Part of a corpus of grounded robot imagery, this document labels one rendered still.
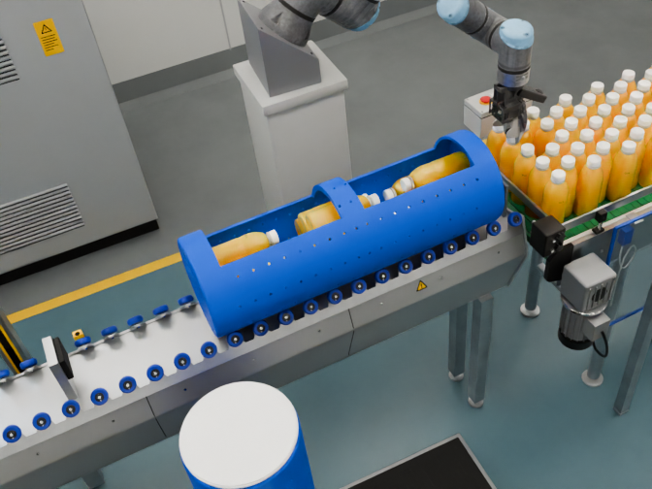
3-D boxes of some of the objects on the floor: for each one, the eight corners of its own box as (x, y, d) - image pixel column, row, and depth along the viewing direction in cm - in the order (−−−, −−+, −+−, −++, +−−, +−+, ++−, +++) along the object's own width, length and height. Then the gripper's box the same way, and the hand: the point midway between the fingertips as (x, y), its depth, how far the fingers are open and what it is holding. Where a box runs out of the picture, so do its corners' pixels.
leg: (445, 374, 303) (448, 266, 259) (458, 368, 305) (463, 260, 261) (453, 383, 299) (457, 277, 255) (466, 377, 301) (472, 271, 257)
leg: (465, 399, 294) (471, 293, 250) (477, 393, 295) (485, 286, 251) (473, 410, 290) (480, 304, 246) (486, 404, 291) (496, 297, 247)
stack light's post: (612, 407, 285) (679, 186, 208) (621, 403, 286) (691, 181, 209) (619, 415, 282) (690, 194, 205) (628, 411, 283) (701, 189, 206)
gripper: (485, 76, 219) (482, 135, 234) (509, 95, 211) (505, 155, 225) (510, 67, 221) (505, 126, 236) (536, 85, 213) (529, 146, 228)
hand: (513, 134), depth 230 cm, fingers open, 5 cm apart
